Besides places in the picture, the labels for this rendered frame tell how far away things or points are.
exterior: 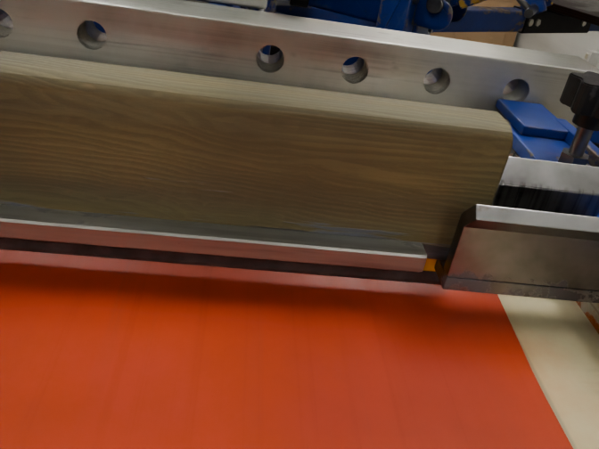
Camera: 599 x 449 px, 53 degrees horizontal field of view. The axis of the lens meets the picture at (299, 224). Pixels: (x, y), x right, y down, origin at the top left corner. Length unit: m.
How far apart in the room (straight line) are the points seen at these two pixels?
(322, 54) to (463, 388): 0.29
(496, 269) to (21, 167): 0.23
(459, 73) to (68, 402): 0.38
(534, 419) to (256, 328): 0.13
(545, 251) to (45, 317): 0.24
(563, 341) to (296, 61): 0.28
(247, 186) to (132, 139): 0.06
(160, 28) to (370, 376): 0.32
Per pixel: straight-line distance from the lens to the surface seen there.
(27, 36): 0.52
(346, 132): 0.28
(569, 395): 0.32
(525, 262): 0.32
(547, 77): 0.55
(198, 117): 0.27
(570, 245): 0.33
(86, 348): 0.29
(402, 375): 0.29
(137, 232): 0.29
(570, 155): 0.45
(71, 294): 0.32
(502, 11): 1.58
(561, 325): 0.37
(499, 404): 0.30
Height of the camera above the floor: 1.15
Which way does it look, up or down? 30 degrees down
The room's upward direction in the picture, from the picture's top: 10 degrees clockwise
